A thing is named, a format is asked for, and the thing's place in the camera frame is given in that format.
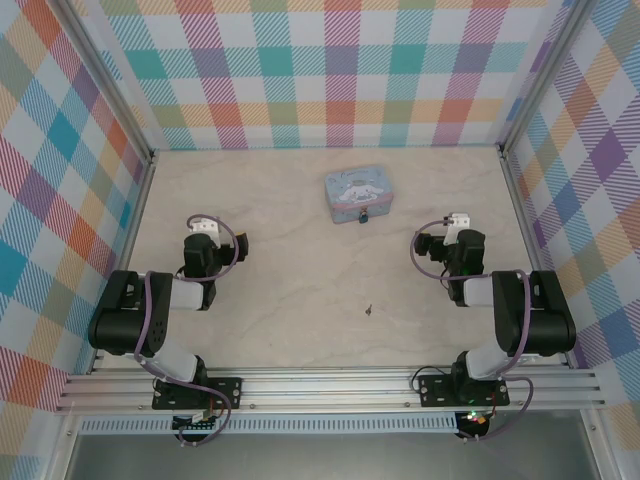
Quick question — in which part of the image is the aluminium corner post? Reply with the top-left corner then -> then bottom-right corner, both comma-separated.
498,0 -> 597,157
58,0 -> 158,166

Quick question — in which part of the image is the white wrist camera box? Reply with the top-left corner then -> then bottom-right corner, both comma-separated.
445,212 -> 473,246
191,219 -> 222,249

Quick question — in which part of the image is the white slotted cable duct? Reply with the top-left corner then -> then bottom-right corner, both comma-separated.
78,412 -> 461,436

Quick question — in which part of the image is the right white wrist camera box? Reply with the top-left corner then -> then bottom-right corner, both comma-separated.
445,212 -> 473,246

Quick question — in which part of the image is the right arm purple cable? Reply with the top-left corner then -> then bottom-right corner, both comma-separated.
410,215 -> 534,442

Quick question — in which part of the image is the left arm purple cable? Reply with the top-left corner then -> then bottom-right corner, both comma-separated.
133,213 -> 239,447

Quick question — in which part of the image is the grey metal shelf panel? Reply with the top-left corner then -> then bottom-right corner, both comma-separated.
63,424 -> 602,480

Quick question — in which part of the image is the aluminium side rail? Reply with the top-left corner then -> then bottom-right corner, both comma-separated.
84,152 -> 158,376
498,148 -> 577,370

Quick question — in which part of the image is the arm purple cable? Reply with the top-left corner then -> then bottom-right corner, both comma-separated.
133,213 -> 239,447
410,215 -> 534,442

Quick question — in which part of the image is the wide aluminium base rail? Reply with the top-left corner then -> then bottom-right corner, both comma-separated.
53,366 -> 607,416

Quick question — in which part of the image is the light blue cartoon tin box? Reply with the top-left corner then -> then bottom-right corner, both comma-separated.
324,168 -> 394,226

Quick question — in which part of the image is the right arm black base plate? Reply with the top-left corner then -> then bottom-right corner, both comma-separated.
416,373 -> 512,408

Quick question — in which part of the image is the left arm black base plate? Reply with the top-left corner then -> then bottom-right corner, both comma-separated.
151,376 -> 244,412

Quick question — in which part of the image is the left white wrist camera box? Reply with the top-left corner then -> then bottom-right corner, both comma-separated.
191,219 -> 222,249

